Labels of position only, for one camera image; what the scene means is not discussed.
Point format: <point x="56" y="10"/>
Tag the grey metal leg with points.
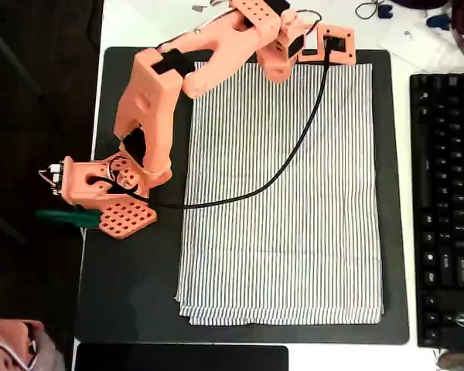
<point x="11" y="54"/>

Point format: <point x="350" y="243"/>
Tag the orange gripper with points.
<point x="275" y="69"/>

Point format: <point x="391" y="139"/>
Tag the black rubber mat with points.
<point x="131" y="290"/>

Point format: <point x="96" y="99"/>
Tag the striped grey cloth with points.
<point x="274" y="251"/>

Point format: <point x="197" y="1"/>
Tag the orange printed robot arm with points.
<point x="151" y="108"/>

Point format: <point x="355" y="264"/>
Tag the dark blue small part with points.
<point x="386" y="12"/>

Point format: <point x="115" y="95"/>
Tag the orange camera mount with camera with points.
<point x="344" y="56"/>

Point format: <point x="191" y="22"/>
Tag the small circuit board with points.
<point x="58" y="175"/>

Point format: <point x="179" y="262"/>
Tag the black tablet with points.
<point x="178" y="359"/>

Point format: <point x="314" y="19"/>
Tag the brown round object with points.
<point x="460" y="361"/>

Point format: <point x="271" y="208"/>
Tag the black computer keyboard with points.
<point x="448" y="193"/>

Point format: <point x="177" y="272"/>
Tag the green table clamp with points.
<point x="62" y="217"/>

